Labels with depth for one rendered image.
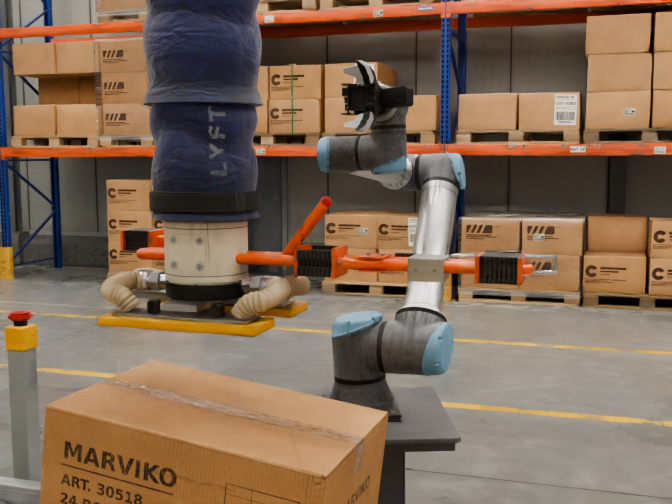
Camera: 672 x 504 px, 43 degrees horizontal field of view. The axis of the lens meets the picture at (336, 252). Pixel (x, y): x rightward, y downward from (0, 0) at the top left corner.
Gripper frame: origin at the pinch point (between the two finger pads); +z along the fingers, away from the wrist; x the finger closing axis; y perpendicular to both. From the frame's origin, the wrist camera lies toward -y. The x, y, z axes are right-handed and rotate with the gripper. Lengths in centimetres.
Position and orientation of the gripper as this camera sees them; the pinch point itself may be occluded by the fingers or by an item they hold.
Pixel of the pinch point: (360, 95)
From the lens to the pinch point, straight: 186.1
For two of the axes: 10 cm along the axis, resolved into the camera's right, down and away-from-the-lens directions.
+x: 0.0, -9.9, -1.1
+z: -3.1, 1.1, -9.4
